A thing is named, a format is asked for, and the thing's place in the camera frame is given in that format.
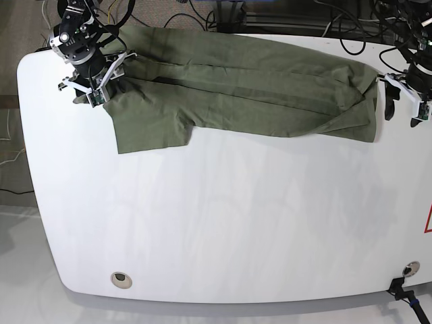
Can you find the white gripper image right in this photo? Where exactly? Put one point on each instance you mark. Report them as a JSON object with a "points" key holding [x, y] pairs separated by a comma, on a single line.
{"points": [[395, 85]]}

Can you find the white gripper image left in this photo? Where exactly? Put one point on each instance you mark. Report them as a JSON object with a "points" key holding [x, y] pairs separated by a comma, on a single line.
{"points": [[92, 77]]}

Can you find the olive green T-shirt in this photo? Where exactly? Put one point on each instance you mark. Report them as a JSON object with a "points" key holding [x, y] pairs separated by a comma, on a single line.
{"points": [[182, 79]]}

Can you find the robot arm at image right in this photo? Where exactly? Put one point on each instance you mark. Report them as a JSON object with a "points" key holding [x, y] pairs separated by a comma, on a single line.
{"points": [[414, 44]]}

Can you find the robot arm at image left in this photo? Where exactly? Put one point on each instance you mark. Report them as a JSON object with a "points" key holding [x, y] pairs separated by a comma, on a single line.
{"points": [[94, 49]]}

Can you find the red triangle sticker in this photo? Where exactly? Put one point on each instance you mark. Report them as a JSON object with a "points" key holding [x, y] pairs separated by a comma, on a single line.
{"points": [[428, 226]]}

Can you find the right silver table grommet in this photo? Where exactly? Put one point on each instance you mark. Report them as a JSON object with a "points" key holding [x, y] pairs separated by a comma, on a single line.
{"points": [[411, 269]]}

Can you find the silver table grommet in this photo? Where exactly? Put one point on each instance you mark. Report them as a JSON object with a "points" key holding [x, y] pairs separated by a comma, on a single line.
{"points": [[411, 269], [121, 280]]}

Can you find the left silver table grommet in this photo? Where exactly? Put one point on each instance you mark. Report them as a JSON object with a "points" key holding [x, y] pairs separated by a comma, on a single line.
{"points": [[121, 280]]}

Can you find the small camera on left gripper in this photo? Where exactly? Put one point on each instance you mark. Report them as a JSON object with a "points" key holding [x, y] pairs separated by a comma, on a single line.
{"points": [[424, 111]]}

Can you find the small camera on gripper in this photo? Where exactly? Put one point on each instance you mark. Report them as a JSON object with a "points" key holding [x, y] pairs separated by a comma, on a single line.
{"points": [[98, 96], [424, 111]]}

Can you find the small camera on right gripper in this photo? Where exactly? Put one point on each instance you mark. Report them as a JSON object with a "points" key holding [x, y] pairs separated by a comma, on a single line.
{"points": [[98, 96]]}

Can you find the aluminium frame base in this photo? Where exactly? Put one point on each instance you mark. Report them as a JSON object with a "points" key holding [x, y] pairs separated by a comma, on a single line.
{"points": [[304, 18]]}

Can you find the black clamp with cable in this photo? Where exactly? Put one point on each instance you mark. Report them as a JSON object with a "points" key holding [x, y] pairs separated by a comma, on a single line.
{"points": [[399, 293]]}

